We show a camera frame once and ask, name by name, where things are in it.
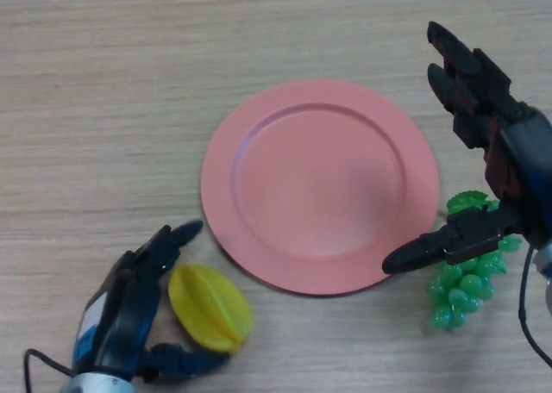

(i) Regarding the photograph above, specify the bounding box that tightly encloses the yellow starfruit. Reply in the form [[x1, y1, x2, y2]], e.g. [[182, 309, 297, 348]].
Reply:
[[167, 262, 254, 354]]

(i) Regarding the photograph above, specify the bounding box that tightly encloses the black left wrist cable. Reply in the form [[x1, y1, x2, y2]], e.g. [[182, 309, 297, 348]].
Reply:
[[23, 347, 74, 393]]

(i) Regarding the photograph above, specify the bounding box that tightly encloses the green grape bunch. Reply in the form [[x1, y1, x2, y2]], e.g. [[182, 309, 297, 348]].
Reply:
[[426, 188, 524, 332]]

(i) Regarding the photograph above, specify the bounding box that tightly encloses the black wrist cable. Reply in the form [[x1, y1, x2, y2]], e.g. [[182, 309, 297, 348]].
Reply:
[[517, 244, 552, 364], [23, 347, 74, 393]]

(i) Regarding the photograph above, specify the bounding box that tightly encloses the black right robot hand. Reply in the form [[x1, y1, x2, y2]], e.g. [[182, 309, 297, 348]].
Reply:
[[382, 20, 552, 276]]

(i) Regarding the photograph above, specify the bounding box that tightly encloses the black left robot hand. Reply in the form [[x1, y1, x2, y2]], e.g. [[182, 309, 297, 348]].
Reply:
[[72, 219, 232, 385]]

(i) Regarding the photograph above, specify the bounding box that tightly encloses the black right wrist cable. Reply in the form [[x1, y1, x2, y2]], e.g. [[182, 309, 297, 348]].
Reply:
[[517, 244, 552, 364]]

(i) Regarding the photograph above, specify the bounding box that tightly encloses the pink round plate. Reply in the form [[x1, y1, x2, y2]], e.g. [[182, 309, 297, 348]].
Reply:
[[200, 78, 441, 298]]

